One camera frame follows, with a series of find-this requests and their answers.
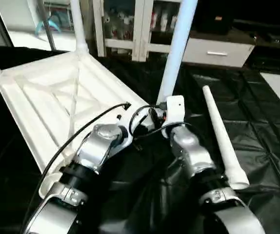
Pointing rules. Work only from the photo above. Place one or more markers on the black work surface mat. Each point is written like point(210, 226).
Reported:
point(267, 161)

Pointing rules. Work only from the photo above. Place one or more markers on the black vertical pole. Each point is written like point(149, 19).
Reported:
point(3, 22)

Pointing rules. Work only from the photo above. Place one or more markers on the white drawer unit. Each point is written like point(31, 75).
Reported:
point(218, 52)

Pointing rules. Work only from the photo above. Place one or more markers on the colourful background box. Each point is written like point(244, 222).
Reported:
point(54, 19)

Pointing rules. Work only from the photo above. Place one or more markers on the white glass door cabinet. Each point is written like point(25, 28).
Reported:
point(120, 24)

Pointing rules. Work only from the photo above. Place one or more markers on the white plastic table top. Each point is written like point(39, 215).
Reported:
point(47, 97)

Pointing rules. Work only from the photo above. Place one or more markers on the black equipment box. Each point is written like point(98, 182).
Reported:
point(217, 17)

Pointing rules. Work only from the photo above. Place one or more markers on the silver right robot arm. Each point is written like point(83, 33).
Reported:
point(193, 156)

